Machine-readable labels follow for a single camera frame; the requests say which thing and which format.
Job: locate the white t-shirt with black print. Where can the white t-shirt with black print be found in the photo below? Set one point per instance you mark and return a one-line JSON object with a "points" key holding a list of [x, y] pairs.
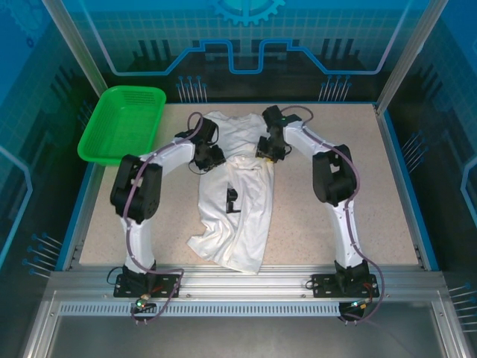
{"points": [[253, 223]]}

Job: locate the green plastic basket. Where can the green plastic basket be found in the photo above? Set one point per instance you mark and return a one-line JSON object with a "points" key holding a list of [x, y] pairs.
{"points": [[123, 123]]}

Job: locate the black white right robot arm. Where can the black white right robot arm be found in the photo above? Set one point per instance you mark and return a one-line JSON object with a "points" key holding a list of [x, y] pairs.
{"points": [[335, 175]]}

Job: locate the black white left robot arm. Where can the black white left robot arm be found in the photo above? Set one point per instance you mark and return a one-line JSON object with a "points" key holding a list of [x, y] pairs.
{"points": [[136, 190]]}

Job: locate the small connector with LED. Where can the small connector with LED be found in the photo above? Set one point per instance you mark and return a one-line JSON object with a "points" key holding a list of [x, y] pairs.
{"points": [[363, 304], [142, 301]]}

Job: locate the aluminium mounting rail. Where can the aluminium mounting rail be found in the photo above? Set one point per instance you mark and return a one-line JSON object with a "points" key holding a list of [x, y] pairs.
{"points": [[242, 283]]}

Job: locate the aluminium side rail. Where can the aluminium side rail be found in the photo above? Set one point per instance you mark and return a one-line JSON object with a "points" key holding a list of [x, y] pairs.
{"points": [[82, 246], [400, 186]]}

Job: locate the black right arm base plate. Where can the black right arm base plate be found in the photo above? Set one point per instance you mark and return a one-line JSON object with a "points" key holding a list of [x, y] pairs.
{"points": [[324, 287]]}

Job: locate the aluminium frame post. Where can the aluminium frame post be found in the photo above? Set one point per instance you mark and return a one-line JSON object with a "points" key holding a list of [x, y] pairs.
{"points": [[410, 56], [85, 56]]}

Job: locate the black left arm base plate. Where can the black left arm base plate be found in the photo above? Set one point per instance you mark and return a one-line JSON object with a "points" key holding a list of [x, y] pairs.
{"points": [[126, 287]]}

